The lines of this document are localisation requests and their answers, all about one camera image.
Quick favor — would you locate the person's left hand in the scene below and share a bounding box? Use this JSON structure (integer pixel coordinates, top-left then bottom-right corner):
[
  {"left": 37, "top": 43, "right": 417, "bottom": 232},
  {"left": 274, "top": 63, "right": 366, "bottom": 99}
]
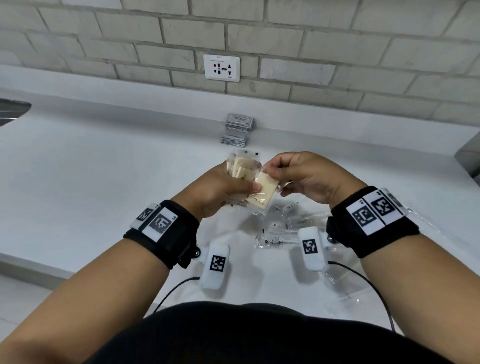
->
[{"left": 170, "top": 161, "right": 263, "bottom": 222}]

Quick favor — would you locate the person's right hand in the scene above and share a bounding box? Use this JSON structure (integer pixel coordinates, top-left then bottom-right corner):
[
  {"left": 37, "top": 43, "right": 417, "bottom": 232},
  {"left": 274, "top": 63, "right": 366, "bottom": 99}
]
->
[{"left": 262, "top": 151, "right": 369, "bottom": 209}]

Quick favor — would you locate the stack of beige soap bars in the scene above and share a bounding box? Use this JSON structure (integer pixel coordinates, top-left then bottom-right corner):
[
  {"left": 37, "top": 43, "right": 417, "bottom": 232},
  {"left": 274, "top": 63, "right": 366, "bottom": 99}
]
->
[{"left": 224, "top": 149, "right": 263, "bottom": 206}]

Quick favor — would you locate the stack of toothpaste sachets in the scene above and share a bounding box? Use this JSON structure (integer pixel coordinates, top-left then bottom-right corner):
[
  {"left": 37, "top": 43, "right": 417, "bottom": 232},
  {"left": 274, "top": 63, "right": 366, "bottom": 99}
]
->
[{"left": 220, "top": 133, "right": 248, "bottom": 147}]

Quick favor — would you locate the stack of shampoo sachets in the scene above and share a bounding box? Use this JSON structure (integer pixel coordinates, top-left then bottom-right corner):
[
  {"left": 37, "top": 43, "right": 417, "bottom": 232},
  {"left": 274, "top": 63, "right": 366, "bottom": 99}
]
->
[{"left": 224, "top": 113, "right": 255, "bottom": 133}]

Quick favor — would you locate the pile of clear-wrapped toiletries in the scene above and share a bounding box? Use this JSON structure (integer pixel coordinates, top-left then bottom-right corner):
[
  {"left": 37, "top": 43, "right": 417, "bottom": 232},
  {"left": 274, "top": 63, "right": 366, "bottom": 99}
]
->
[{"left": 254, "top": 200, "right": 443, "bottom": 312}]

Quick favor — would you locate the person's right forearm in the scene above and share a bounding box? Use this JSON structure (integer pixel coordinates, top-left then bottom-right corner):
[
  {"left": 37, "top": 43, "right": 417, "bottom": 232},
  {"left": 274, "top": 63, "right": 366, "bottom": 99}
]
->
[{"left": 359, "top": 234, "right": 480, "bottom": 364}]

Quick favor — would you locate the person's left forearm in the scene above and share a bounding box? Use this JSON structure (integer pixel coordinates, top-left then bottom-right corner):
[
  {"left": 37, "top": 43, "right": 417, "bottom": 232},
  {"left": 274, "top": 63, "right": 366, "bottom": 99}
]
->
[{"left": 0, "top": 238, "right": 172, "bottom": 364}]

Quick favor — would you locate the white countertop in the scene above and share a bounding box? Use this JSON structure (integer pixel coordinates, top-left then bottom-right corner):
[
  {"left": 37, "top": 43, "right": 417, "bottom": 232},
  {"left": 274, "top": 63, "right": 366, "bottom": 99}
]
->
[{"left": 0, "top": 64, "right": 480, "bottom": 337}]

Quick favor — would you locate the black marker wristband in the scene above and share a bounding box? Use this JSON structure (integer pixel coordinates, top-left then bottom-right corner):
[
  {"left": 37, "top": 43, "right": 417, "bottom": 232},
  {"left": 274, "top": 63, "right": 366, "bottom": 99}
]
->
[
  {"left": 122, "top": 199, "right": 201, "bottom": 270},
  {"left": 326, "top": 186, "right": 421, "bottom": 260}
]

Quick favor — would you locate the black shirt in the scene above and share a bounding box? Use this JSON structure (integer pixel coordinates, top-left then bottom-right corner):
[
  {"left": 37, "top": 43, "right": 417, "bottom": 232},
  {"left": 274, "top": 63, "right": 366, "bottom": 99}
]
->
[{"left": 84, "top": 301, "right": 455, "bottom": 364}]

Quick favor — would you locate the steel sink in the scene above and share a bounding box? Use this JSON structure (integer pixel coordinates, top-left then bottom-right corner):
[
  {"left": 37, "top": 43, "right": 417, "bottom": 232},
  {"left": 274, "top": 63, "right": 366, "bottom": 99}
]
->
[{"left": 0, "top": 99, "right": 33, "bottom": 128}]

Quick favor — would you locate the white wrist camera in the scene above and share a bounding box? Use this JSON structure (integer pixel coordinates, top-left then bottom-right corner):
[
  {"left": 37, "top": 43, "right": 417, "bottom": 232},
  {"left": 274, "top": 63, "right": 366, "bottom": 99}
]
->
[
  {"left": 298, "top": 226, "right": 330, "bottom": 272},
  {"left": 199, "top": 239, "right": 232, "bottom": 290}
]

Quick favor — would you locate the white wall socket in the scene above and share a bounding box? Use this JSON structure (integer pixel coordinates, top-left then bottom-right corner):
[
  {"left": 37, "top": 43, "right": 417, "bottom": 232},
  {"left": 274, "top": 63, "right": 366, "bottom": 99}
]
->
[{"left": 203, "top": 54, "right": 242, "bottom": 83}]

